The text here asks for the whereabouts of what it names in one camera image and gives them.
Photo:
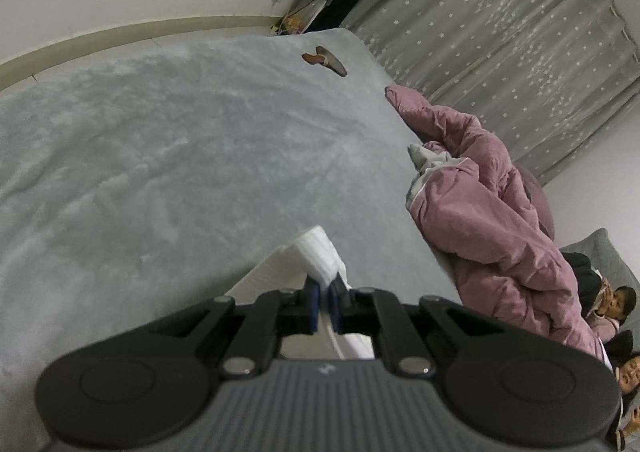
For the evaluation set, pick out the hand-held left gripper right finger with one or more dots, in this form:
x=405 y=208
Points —
x=337 y=307

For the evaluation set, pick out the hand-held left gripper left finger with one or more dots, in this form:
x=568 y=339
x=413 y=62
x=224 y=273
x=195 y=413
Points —
x=311 y=307

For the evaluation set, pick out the white pants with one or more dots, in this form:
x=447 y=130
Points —
x=320 y=252

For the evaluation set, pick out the pink quilt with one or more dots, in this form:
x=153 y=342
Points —
x=480 y=232

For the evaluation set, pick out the light grey cloth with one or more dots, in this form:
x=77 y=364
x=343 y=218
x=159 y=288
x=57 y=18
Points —
x=425 y=156

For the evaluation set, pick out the grey fleece blanket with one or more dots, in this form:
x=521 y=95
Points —
x=150 y=156

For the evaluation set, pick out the black cloth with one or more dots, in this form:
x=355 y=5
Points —
x=582 y=282

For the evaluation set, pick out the brown hand mirror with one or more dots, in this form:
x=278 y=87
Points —
x=330 y=60

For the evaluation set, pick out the grey pillow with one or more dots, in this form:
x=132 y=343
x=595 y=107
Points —
x=605 y=252

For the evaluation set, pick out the plastic bag of oranges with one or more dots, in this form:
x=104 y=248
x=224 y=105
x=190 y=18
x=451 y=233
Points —
x=292 y=22

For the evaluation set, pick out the grey star-print curtain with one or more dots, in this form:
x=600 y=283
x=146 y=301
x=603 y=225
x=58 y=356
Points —
x=500 y=31

